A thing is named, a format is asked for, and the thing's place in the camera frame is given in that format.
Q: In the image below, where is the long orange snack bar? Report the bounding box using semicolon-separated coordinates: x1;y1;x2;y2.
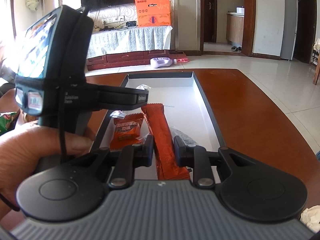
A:
142;103;190;180

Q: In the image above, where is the clear printed snack packet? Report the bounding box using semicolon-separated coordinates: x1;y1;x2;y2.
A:
170;127;198;147

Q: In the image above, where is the orange square snack packet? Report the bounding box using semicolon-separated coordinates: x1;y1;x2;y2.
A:
110;113;144;151

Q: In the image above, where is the green shrimp chips bag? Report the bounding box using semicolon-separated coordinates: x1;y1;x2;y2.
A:
0;111;20;135

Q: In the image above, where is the clear small candy packet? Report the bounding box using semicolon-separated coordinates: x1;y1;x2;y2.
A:
136;84;151;91

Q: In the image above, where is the person's left hand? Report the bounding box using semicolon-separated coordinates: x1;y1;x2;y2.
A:
0;119;97;221

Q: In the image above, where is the grey shallow cardboard box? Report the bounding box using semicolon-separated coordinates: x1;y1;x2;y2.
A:
88;72;225;152

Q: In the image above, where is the white patterned cabinet cloth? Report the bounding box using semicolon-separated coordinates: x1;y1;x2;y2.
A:
87;26;172;59

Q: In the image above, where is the purple detergent bottle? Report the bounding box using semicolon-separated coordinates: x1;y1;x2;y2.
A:
150;57;177;68

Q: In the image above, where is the red wooden tv cabinet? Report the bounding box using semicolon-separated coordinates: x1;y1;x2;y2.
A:
86;50;187;71

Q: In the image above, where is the black router box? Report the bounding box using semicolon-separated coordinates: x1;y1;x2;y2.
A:
126;21;137;27

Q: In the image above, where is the pair of slippers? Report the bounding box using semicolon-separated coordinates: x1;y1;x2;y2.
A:
231;46;242;53

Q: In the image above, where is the orange gift box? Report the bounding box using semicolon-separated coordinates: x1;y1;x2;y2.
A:
135;0;171;27

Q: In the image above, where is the crumpled white tissue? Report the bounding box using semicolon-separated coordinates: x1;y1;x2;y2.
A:
300;205;320;233

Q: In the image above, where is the wooden kitchen cabinet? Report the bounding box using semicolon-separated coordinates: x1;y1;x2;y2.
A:
226;13;245;46

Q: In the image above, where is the silver refrigerator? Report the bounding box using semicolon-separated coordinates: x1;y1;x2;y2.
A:
280;0;298;61

